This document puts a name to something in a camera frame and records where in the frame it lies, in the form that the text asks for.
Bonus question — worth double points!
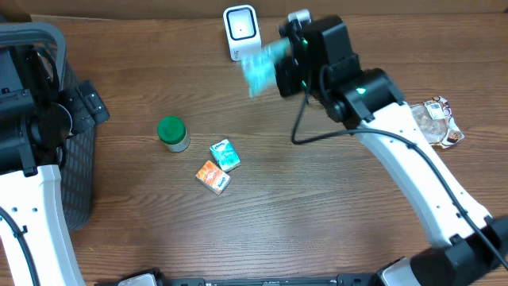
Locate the orange tissue pack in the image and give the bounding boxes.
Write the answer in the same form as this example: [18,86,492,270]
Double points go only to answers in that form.
[196,160,231,195]

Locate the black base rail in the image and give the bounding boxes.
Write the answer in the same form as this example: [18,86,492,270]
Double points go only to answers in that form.
[94,268,382,286]

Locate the Kleenex tissue pack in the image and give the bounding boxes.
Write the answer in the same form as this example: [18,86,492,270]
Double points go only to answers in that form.
[210,139,241,172]

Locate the teal packet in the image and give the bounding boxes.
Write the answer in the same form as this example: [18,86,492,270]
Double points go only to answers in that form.
[241,37,291,99]

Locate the brown cardboard back panel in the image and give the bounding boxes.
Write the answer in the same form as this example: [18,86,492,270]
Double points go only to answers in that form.
[1,0,507,21]

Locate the clear dried mushroom bag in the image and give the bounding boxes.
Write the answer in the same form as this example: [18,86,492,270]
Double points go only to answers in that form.
[410,96,465,149]

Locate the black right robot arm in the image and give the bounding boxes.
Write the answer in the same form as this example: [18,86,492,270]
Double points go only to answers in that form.
[275,10,507,285]

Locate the white barcode scanner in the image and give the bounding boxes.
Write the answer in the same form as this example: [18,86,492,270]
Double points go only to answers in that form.
[223,5,261,61]

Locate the green lid jar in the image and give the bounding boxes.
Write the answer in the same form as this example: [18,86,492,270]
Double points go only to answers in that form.
[157,116,190,153]

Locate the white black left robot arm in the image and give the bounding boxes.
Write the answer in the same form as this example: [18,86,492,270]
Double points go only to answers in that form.
[1,44,110,285]

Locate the grey plastic mesh basket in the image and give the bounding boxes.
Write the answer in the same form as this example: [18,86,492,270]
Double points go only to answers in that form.
[1,22,96,231]

